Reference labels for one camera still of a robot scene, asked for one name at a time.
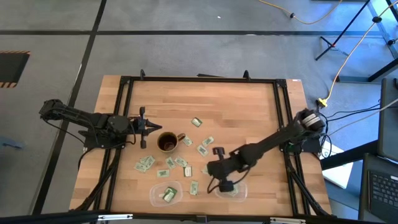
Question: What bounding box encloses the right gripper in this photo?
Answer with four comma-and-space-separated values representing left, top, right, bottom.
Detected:
206, 146, 238, 193

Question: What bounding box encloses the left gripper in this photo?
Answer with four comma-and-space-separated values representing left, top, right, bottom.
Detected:
132, 106, 163, 149

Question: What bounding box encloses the teal and brown ceramic mug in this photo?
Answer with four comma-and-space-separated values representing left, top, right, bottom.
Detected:
157, 131, 187, 154

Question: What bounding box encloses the clear plastic bin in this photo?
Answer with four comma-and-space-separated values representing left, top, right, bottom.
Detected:
149, 180, 184, 207
213, 179, 249, 203

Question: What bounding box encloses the white box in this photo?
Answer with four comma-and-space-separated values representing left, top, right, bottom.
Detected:
322, 141, 354, 190

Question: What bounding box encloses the black overhead beam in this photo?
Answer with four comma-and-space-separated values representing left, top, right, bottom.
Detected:
0, 208, 398, 224

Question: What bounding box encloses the black side desk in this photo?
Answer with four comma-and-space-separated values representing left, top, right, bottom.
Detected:
320, 139, 398, 224

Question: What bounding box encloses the hazard-striped black floor mat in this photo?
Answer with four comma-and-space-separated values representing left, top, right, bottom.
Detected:
0, 50, 31, 89

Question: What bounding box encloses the black laptop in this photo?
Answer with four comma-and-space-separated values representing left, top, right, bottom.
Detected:
366, 169, 398, 223

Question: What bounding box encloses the dark grey monitor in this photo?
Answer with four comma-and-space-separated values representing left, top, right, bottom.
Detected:
377, 77, 398, 162

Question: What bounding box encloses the black tripod stand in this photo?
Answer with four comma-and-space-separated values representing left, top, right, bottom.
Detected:
315, 0, 373, 62

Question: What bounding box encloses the black metal bar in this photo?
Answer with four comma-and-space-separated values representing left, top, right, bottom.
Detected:
368, 58, 398, 83

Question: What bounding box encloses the black aluminium table frame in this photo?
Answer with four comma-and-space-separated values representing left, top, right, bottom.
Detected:
70, 68, 333, 218

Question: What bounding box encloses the yellow extension cord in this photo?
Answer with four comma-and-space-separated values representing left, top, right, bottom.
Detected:
317, 0, 398, 108
257, 0, 344, 26

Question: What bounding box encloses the black cable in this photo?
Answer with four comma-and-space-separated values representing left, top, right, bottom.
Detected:
320, 101, 382, 125

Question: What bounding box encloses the grey cable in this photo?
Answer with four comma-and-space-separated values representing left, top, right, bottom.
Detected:
329, 98, 398, 136

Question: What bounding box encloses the silver metal frame leg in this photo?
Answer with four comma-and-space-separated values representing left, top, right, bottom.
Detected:
366, 0, 398, 60

